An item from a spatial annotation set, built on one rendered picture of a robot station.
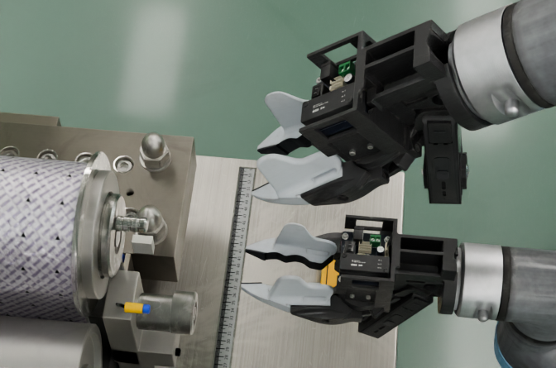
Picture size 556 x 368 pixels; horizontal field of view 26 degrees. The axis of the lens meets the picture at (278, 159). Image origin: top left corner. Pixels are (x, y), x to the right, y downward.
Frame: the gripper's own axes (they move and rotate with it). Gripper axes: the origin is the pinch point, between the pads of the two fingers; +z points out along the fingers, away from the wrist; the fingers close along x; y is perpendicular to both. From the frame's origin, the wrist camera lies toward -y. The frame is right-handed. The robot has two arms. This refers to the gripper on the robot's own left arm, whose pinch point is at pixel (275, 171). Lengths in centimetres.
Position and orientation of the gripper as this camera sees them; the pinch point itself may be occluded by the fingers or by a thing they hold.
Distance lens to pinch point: 96.6
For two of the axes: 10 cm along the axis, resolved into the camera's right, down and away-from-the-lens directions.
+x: -1.0, 8.3, -5.4
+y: -6.4, -4.7, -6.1
